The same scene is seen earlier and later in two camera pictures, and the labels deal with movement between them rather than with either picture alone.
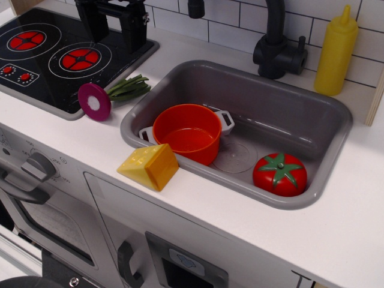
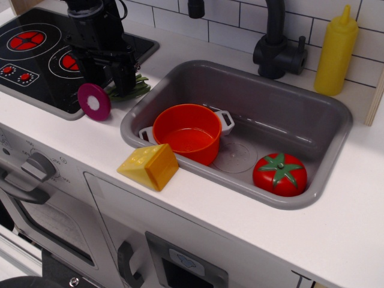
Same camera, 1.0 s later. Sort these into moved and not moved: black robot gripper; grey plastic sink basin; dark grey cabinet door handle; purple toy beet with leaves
Moved: black robot gripper
Not moved: dark grey cabinet door handle; purple toy beet with leaves; grey plastic sink basin
